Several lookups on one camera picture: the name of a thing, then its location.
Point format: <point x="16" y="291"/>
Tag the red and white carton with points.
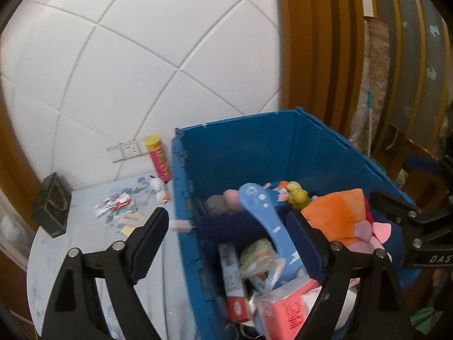
<point x="233" y="279"/>

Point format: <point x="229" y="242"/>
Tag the black box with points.
<point x="53" y="207"/>

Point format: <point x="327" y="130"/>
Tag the grey bird print curtain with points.
<point x="414" y="53"/>

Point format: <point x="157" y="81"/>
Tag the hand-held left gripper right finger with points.
<point x="305" y="251"/>

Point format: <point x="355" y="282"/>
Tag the pile of small sachets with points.
<point x="116" y="205"/>

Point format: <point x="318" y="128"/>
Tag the yellow green toy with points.
<point x="299" y="195"/>

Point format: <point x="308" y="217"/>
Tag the blue plastic storage container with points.
<point x="247" y="152"/>

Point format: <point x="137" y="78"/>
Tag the wooden door frame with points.
<point x="318" y="42"/>

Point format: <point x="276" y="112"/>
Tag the dark blue cloth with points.
<point x="230" y="226"/>

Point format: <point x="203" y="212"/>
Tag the white wall socket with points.
<point x="128" y="151"/>

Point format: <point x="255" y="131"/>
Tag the grey round plush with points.
<point x="216" y="204"/>

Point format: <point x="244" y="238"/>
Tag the pink tissue box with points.
<point x="286" y="308"/>

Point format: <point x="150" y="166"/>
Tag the yellow and pink tube can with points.
<point x="160" y="161"/>

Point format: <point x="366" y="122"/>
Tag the orange plush toy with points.
<point x="336" y="216"/>

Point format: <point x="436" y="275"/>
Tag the clear snack bag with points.
<point x="257" y="260"/>

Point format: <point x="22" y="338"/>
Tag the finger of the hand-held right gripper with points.
<point x="393" y="203"/>

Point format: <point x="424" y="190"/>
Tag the green plastic object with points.
<point x="424" y="317"/>

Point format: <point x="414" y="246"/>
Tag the pink plush toy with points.
<point x="370" y="232"/>

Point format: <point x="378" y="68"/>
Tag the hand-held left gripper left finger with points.
<point x="148" y="242"/>

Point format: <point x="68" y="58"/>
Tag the small white plush toy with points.
<point x="158" y="188"/>

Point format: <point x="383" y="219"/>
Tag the beige card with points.
<point x="132" y="220"/>

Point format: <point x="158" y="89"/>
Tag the pink round plush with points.
<point x="231" y="199"/>

